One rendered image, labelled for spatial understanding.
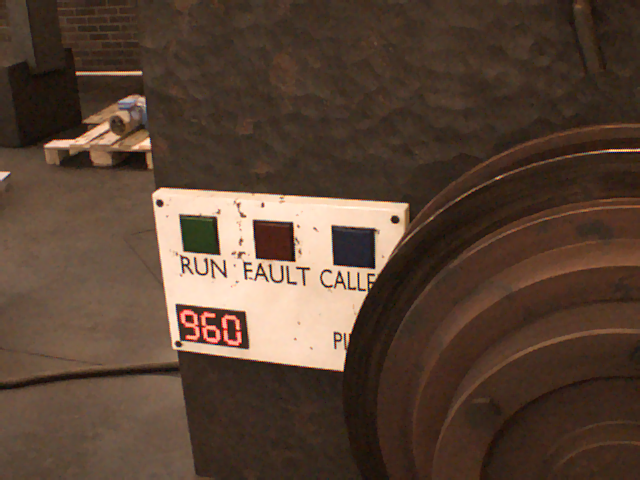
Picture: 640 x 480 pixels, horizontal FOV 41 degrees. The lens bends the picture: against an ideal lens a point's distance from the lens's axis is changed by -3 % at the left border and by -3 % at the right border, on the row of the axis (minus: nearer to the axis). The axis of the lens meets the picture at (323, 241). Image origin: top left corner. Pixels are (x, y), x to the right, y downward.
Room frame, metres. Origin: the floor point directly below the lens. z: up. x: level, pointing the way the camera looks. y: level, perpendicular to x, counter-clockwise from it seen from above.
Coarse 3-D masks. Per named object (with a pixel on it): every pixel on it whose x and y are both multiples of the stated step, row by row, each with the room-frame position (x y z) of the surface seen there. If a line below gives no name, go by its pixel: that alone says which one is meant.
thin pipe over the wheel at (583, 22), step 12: (576, 0) 0.70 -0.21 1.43; (588, 0) 0.70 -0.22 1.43; (576, 12) 0.70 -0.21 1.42; (588, 12) 0.70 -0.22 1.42; (576, 24) 0.70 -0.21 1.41; (588, 24) 0.70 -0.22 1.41; (576, 36) 0.70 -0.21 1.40; (588, 36) 0.69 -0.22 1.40; (588, 48) 0.69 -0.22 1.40; (600, 48) 0.70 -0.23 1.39; (588, 60) 0.69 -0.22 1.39; (600, 60) 0.69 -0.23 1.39; (588, 72) 0.69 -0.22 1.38
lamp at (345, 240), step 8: (336, 232) 0.77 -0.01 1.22; (344, 232) 0.77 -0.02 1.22; (352, 232) 0.76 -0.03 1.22; (360, 232) 0.76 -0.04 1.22; (368, 232) 0.76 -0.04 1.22; (336, 240) 0.77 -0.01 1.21; (344, 240) 0.77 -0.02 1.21; (352, 240) 0.76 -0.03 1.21; (360, 240) 0.76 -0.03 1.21; (368, 240) 0.76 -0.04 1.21; (336, 248) 0.77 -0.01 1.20; (344, 248) 0.77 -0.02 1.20; (352, 248) 0.76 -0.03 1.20; (360, 248) 0.76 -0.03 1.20; (368, 248) 0.76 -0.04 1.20; (336, 256) 0.77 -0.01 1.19; (344, 256) 0.77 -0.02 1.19; (352, 256) 0.76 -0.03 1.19; (360, 256) 0.76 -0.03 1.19; (368, 256) 0.76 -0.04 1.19; (344, 264) 0.77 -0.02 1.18; (352, 264) 0.76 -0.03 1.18; (360, 264) 0.76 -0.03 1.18; (368, 264) 0.76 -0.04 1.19
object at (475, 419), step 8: (632, 360) 0.47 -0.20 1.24; (472, 400) 0.51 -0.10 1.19; (480, 400) 0.51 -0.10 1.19; (488, 400) 0.51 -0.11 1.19; (472, 408) 0.51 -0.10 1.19; (480, 408) 0.50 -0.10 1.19; (488, 408) 0.50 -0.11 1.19; (496, 408) 0.50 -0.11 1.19; (472, 416) 0.51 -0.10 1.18; (480, 416) 0.50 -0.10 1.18; (488, 416) 0.50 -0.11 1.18; (496, 416) 0.50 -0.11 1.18; (472, 424) 0.51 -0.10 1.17; (480, 424) 0.50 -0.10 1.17; (488, 424) 0.50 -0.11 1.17; (496, 424) 0.50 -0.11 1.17
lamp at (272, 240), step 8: (256, 224) 0.79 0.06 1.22; (264, 224) 0.79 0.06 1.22; (272, 224) 0.79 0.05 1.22; (256, 232) 0.79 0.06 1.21; (264, 232) 0.79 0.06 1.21; (272, 232) 0.79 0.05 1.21; (280, 232) 0.79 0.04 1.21; (288, 232) 0.78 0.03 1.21; (256, 240) 0.80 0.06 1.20; (264, 240) 0.79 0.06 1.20; (272, 240) 0.79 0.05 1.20; (280, 240) 0.79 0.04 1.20; (288, 240) 0.78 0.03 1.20; (264, 248) 0.79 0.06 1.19; (272, 248) 0.79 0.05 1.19; (280, 248) 0.79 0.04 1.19; (288, 248) 0.78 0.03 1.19; (264, 256) 0.79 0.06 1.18; (272, 256) 0.79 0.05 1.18; (280, 256) 0.79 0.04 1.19; (288, 256) 0.78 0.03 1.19
